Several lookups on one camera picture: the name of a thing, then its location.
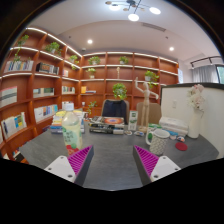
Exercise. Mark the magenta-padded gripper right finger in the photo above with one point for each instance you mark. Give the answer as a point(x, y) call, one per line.
point(165, 166)

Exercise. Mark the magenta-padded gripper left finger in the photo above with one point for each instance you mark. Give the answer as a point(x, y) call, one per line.
point(60, 166)

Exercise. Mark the clear drink bottle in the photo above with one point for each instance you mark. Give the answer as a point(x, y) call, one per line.
point(71, 133)

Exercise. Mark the white mug with triangle pattern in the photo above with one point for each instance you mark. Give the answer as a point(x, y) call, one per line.
point(159, 143)

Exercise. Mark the flat round red coaster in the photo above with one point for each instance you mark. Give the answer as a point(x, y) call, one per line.
point(181, 146)

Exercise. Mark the small painted dish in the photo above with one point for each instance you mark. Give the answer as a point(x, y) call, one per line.
point(181, 139)
point(128, 132)

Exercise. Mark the green and white box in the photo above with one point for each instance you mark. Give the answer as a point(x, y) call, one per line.
point(154, 126)

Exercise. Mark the tan chair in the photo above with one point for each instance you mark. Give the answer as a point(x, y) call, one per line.
point(155, 111)

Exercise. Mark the tall green and white carton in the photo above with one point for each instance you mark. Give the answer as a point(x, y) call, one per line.
point(133, 120)

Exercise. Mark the dark book stack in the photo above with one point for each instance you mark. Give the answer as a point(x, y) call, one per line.
point(106, 125)

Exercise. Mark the wooden artist mannequin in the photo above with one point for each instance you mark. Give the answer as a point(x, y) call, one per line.
point(146, 106)

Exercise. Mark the white curved partition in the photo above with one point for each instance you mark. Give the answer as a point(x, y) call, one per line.
point(213, 113)

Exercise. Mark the pink and white flower bouquet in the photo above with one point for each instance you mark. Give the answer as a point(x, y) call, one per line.
point(196, 98)

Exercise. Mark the dark office chair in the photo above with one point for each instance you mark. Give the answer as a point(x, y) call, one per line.
point(115, 108)

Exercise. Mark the grey curtain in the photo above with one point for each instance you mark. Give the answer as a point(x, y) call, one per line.
point(204, 74)

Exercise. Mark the wooden shelf unit with books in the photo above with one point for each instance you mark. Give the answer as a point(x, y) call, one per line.
point(100, 71)

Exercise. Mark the black ceiling track light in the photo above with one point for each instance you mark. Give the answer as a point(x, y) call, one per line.
point(206, 59)

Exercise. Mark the recessed ceiling spotlight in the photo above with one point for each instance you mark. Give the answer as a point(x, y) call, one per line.
point(171, 48)
point(90, 41)

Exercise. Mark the ceiling air vent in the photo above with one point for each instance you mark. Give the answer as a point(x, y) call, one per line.
point(153, 27)

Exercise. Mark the branched ceiling lamp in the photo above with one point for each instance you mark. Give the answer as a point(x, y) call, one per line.
point(133, 15)

